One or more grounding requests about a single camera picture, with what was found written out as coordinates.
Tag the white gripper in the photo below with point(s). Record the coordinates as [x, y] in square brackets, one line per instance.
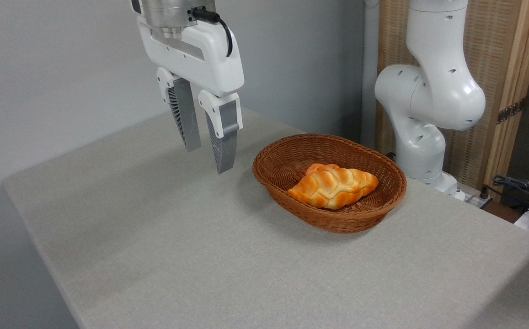
[209, 59]

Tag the black metal screen hinge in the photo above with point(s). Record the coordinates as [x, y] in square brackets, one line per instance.
[511, 111]

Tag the white power strip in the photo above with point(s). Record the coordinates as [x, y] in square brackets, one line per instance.
[474, 197]

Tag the braided golden bread loaf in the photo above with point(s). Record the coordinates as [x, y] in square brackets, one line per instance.
[333, 187]

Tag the round golden bread bun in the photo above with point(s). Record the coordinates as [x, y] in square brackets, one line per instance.
[320, 168]

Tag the grey fabric tablecloth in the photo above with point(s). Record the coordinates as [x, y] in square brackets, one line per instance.
[163, 256]

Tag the brown wicker basket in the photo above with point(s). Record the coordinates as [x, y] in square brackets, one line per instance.
[287, 160]

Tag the wooden woven folding screen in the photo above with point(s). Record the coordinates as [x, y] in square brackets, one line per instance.
[502, 50]

